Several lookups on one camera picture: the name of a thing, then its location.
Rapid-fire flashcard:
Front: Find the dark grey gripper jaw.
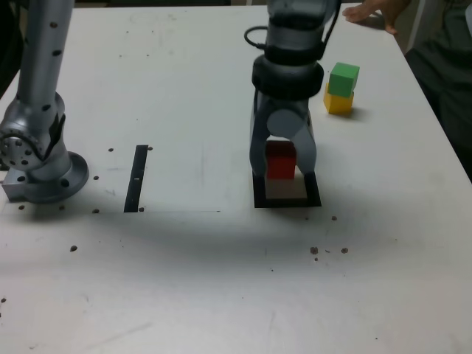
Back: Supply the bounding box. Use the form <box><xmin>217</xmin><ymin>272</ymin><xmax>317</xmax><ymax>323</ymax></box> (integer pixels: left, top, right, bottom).
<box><xmin>249</xmin><ymin>91</ymin><xmax>272</xmax><ymax>178</ymax></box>

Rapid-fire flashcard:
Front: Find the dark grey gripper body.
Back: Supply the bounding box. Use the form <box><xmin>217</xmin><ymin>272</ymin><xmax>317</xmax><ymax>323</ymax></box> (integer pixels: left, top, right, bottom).
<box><xmin>257</xmin><ymin>91</ymin><xmax>310</xmax><ymax>117</ymax></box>

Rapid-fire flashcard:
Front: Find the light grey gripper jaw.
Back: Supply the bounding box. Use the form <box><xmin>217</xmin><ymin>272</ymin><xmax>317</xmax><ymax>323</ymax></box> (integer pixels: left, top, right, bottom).
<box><xmin>267</xmin><ymin>108</ymin><xmax>319</xmax><ymax>178</ymax></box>

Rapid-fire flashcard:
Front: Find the red cube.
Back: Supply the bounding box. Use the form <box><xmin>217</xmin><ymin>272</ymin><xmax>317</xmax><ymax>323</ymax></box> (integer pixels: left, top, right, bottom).
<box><xmin>265</xmin><ymin>140</ymin><xmax>298</xmax><ymax>181</ymax></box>

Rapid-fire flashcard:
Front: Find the yellow cube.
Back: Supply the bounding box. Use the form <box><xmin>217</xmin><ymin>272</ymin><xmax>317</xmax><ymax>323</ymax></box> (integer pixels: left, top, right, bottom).
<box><xmin>323</xmin><ymin>81</ymin><xmax>355</xmax><ymax>115</ymax></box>

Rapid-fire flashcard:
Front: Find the green cube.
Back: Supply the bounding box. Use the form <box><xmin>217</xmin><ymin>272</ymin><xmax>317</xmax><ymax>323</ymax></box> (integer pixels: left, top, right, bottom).
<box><xmin>327</xmin><ymin>61</ymin><xmax>361</xmax><ymax>99</ymax></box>

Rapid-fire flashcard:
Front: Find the black tape square outline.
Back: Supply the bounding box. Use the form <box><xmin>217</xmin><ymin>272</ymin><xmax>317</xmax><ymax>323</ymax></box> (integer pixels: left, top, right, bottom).
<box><xmin>251</xmin><ymin>162</ymin><xmax>322</xmax><ymax>209</ymax></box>

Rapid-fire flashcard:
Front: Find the person's hand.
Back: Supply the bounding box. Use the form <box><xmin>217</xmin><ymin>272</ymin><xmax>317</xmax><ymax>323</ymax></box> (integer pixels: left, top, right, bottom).
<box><xmin>341</xmin><ymin>0</ymin><xmax>412</xmax><ymax>36</ymax></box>

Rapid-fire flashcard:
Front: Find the black tape strip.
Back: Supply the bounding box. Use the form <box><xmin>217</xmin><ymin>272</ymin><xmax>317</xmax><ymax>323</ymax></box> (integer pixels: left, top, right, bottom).
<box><xmin>123</xmin><ymin>145</ymin><xmax>149</xmax><ymax>214</ymax></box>

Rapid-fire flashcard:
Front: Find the person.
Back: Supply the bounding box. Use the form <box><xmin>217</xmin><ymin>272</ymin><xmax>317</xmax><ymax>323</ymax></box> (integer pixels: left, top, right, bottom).
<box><xmin>403</xmin><ymin>0</ymin><xmax>472</xmax><ymax>185</ymax></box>

